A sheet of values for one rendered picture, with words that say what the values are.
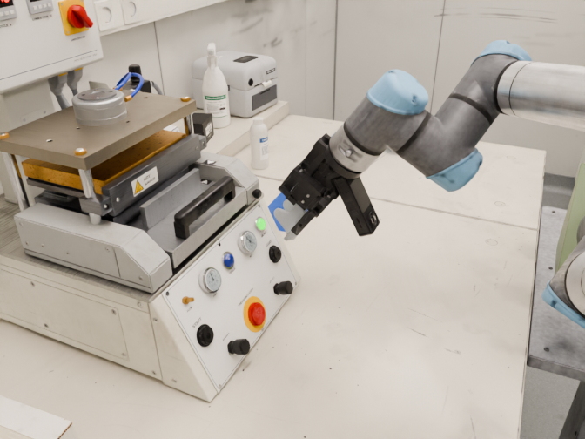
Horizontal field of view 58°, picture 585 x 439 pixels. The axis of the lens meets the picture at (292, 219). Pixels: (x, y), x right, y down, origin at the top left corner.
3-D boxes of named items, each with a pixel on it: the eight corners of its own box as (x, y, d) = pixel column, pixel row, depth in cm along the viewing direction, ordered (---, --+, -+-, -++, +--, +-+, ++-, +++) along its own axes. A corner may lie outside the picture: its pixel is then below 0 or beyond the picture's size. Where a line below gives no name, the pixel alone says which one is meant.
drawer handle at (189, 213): (175, 237, 80) (171, 214, 78) (225, 194, 92) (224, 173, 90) (185, 239, 79) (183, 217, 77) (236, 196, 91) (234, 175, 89)
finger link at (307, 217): (297, 220, 94) (324, 190, 88) (305, 227, 94) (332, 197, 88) (285, 233, 90) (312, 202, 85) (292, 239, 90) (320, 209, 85)
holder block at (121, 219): (36, 211, 87) (33, 197, 86) (118, 164, 103) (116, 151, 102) (116, 232, 81) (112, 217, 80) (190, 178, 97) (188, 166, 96)
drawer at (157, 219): (30, 231, 89) (17, 190, 85) (118, 178, 106) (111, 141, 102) (175, 273, 79) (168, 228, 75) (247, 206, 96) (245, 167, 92)
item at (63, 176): (27, 185, 85) (10, 128, 80) (119, 137, 102) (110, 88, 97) (110, 205, 79) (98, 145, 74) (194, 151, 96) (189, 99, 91)
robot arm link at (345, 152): (388, 145, 84) (372, 165, 77) (371, 164, 86) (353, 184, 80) (353, 113, 84) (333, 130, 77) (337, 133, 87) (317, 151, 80)
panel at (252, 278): (217, 393, 82) (160, 293, 76) (297, 284, 105) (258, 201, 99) (227, 393, 80) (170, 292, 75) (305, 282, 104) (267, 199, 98)
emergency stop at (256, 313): (251, 330, 91) (241, 312, 90) (261, 316, 94) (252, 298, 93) (258, 330, 90) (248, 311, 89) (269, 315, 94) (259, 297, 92)
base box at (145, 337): (-31, 310, 100) (-64, 233, 91) (106, 218, 129) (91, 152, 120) (210, 404, 80) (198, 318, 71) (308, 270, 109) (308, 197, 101)
